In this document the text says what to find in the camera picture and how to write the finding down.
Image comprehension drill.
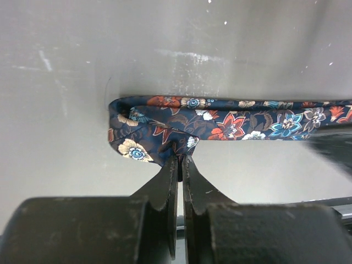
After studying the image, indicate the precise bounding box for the navy floral long tie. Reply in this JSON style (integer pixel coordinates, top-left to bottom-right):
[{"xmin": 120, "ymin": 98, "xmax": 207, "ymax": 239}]
[{"xmin": 108, "ymin": 96, "xmax": 351, "ymax": 165}]

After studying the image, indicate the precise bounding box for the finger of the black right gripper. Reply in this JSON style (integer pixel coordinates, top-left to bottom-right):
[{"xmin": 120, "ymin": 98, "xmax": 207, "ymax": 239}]
[{"xmin": 305, "ymin": 128, "xmax": 351, "ymax": 180}]

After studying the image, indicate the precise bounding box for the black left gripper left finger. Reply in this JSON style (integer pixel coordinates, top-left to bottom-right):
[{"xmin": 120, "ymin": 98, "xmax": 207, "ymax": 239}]
[{"xmin": 131, "ymin": 156, "xmax": 179, "ymax": 260}]

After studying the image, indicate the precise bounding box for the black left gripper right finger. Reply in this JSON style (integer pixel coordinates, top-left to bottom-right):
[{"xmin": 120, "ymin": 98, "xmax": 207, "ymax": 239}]
[{"xmin": 180, "ymin": 155, "xmax": 236, "ymax": 263}]

